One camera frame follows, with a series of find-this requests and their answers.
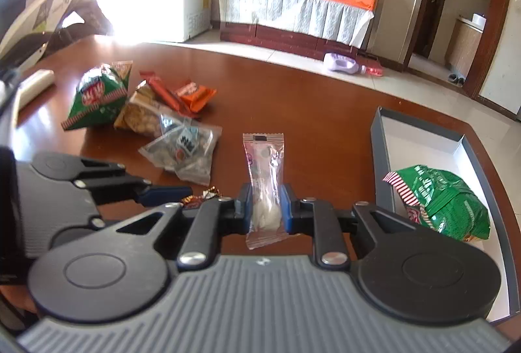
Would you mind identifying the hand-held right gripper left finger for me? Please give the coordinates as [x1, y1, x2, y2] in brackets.
[102, 183, 252, 270]

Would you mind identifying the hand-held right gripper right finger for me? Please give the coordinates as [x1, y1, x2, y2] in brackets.
[280, 183, 424, 270]

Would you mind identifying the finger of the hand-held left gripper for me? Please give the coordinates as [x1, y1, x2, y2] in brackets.
[74, 158, 193, 208]

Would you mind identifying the clear white candy packet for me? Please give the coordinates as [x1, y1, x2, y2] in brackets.
[242, 132, 286, 250]

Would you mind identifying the small foil chocolate candy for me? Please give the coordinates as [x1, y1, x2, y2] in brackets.
[179, 187, 222, 210]

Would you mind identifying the red snack bar wrapper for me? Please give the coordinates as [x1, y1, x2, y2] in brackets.
[139, 70, 200, 120]

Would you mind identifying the grey box with white inside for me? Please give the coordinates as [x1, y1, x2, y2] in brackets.
[370, 106, 521, 327]

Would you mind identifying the orange snack packet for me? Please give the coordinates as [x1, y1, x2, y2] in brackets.
[175, 81, 217, 113]

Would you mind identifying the puffed green snack bag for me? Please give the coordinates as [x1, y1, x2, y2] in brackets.
[61, 65, 130, 132]

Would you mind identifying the white remote control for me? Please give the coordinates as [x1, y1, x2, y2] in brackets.
[18, 69, 55, 109]

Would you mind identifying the white purple bottle on floor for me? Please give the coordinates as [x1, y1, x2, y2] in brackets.
[323, 53, 367, 74]

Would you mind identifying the dark wooden television cabinet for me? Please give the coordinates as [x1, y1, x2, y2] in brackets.
[218, 22, 381, 61]

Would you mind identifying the white black printed bag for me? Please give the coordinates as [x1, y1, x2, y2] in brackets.
[0, 0, 88, 66]

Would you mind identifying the pale patterned cabinet cloth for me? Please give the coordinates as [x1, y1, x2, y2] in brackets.
[218, 0, 374, 45]

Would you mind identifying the wooden kitchen cabinet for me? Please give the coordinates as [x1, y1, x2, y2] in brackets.
[444, 18, 483, 73]

